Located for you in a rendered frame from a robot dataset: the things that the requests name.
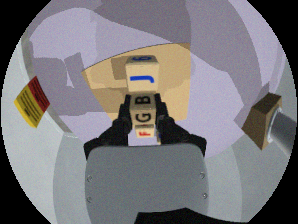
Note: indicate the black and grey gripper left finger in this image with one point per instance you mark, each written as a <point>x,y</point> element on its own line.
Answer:
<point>117,134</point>

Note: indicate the tan flat mat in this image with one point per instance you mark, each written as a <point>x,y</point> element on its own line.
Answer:
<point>107,79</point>

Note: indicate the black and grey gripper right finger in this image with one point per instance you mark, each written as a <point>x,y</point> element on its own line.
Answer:
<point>171,132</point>

